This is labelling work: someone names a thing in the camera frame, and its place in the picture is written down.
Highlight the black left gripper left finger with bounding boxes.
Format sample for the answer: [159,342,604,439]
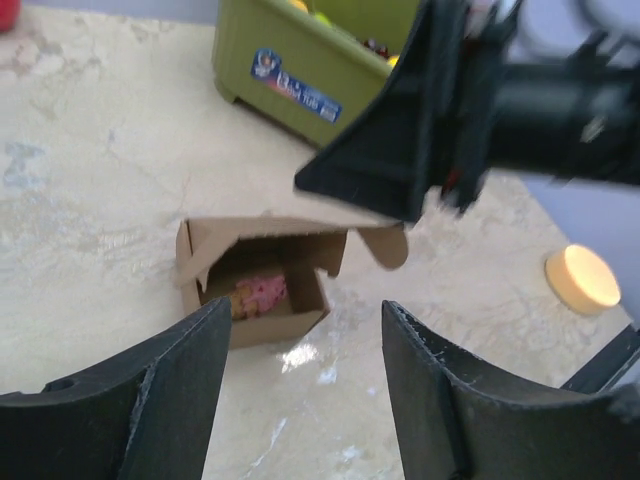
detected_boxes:
[1,298,231,479]

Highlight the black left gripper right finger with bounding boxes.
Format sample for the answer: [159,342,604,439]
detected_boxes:
[381,301,639,479]

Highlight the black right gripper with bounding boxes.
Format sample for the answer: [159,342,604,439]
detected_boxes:
[439,1,639,214]

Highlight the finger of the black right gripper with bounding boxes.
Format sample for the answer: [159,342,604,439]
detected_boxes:
[294,1,453,223]

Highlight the pink ice cream toy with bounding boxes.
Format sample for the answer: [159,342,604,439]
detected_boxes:
[228,274,288,321]

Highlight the brown cardboard paper box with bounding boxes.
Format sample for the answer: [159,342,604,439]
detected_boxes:
[176,216,408,349]

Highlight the red grape bunch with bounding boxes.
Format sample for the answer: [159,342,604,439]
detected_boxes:
[363,38,389,58]

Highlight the green plastic tub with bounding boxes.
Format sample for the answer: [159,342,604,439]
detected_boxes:
[212,0,418,146]

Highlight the green pear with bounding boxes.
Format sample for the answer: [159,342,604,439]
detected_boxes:
[313,11,332,26]

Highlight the round yellow orange sponge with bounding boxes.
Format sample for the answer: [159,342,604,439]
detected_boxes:
[544,244,621,316]

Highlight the red apple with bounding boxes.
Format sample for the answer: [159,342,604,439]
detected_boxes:
[0,0,21,33]

